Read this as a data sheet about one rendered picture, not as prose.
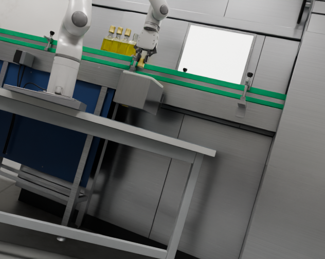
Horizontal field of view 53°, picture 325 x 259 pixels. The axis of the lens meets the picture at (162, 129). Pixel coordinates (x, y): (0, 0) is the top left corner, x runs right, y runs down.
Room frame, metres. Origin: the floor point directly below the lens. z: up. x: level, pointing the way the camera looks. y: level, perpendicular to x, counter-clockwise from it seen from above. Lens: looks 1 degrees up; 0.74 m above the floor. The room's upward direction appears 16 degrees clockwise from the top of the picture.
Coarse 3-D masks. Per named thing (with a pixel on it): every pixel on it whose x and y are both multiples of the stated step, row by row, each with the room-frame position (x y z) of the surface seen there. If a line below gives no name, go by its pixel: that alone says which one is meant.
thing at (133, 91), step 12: (120, 84) 1.65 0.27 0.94; (132, 84) 1.63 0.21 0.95; (144, 84) 1.61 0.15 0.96; (156, 84) 1.69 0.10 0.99; (120, 96) 1.64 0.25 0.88; (132, 96) 1.62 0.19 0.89; (144, 96) 1.61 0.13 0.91; (156, 96) 1.74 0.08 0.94; (132, 108) 1.82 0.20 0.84; (144, 108) 1.62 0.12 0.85; (156, 108) 1.79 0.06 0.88
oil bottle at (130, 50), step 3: (129, 42) 1.99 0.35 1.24; (132, 42) 1.99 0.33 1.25; (135, 42) 1.99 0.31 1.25; (129, 45) 1.99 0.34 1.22; (132, 45) 1.98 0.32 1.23; (126, 48) 2.00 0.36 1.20; (129, 48) 1.99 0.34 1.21; (132, 48) 1.98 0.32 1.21; (126, 51) 1.99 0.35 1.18; (129, 51) 1.99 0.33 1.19; (132, 51) 1.98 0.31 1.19; (126, 54) 1.99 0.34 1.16; (129, 54) 1.98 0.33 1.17; (135, 54) 2.02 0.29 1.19
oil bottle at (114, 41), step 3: (114, 39) 2.02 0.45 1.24; (117, 39) 2.02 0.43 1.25; (111, 42) 2.03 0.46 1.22; (114, 42) 2.02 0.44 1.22; (117, 42) 2.01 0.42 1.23; (111, 45) 2.02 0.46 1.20; (114, 45) 2.02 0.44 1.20; (117, 45) 2.02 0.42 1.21; (111, 48) 2.02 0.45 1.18; (114, 48) 2.02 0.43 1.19; (111, 51) 2.02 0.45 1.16; (114, 51) 2.01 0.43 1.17
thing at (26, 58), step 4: (16, 52) 1.97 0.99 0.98; (20, 52) 1.97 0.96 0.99; (24, 52) 1.96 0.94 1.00; (28, 52) 1.98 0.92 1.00; (16, 56) 1.97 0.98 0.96; (20, 56) 1.96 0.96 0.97; (24, 56) 1.95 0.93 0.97; (28, 56) 1.98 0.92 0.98; (32, 56) 2.01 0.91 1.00; (16, 60) 1.97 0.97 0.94; (20, 60) 1.96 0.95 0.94; (24, 60) 1.96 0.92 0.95; (28, 60) 1.99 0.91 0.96; (32, 60) 2.02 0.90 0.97; (20, 64) 1.98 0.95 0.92; (24, 64) 1.97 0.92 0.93; (28, 64) 2.00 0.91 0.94
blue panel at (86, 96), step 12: (0, 60) 2.13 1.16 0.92; (0, 72) 2.12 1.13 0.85; (12, 72) 2.09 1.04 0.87; (24, 72) 2.07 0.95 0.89; (36, 72) 2.04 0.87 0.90; (48, 72) 2.01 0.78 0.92; (12, 84) 2.08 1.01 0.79; (24, 84) 2.06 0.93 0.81; (36, 84) 2.03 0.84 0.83; (84, 84) 1.94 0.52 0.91; (84, 96) 1.93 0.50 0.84; (96, 96) 1.91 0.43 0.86; (108, 96) 1.88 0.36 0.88; (108, 108) 1.88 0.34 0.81
